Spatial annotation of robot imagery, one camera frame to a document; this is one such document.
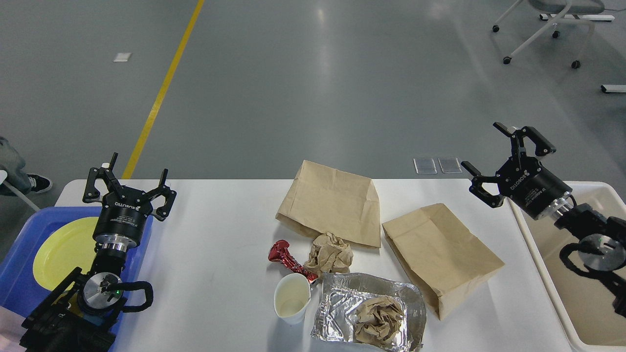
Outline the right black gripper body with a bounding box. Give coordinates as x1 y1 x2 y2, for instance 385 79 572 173
496 157 572 220

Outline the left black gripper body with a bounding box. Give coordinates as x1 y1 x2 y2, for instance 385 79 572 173
92 193 154 252

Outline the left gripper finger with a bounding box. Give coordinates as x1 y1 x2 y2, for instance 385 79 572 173
82 152 123 203
136 168 178 221

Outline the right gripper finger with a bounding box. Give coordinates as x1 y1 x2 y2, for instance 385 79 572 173
493 122 557 169
461 161 505 209

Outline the yellow plastic plate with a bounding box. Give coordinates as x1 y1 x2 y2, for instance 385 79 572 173
33 217 98 290

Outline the large brown paper bag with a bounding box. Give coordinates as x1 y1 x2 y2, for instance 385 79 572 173
275 160 381 248

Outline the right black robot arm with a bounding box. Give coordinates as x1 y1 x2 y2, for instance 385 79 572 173
461 122 626 316

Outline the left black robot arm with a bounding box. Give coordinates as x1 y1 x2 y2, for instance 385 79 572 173
20 153 177 352

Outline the right floor outlet plate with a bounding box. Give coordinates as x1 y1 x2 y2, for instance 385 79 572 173
438 157 463 174

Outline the floor outlet plate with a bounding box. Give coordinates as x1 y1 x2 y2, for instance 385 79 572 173
438 157 463 174
413 157 438 175

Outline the black white sneaker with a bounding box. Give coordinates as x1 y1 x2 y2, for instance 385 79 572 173
27 174 53 194

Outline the left floor outlet plate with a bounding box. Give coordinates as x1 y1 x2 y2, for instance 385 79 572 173
413 157 438 175

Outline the white bar on floor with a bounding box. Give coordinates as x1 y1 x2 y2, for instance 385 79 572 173
601 84 626 94

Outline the person leg in jeans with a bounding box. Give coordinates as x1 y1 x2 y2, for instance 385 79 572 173
0 136 32 194

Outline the white plastic bin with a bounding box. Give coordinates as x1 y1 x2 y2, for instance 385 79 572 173
507 200 626 352

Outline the blue plastic tray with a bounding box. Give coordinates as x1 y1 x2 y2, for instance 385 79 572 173
0 207 154 352

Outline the red foil wrapper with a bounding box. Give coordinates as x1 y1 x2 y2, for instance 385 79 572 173
268 239 319 285

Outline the office chair with castors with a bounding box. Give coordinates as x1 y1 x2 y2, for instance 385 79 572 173
502 0 604 69

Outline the white paper cup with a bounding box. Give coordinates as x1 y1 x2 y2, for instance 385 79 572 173
273 273 311 326

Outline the crumpled brown paper ball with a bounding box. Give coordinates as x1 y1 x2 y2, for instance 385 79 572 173
303 232 354 277

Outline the crumpled paper in tray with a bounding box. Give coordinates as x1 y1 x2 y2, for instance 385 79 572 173
354 296 404 347

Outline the aluminium foil tray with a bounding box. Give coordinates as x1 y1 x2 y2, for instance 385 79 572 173
311 273 426 352

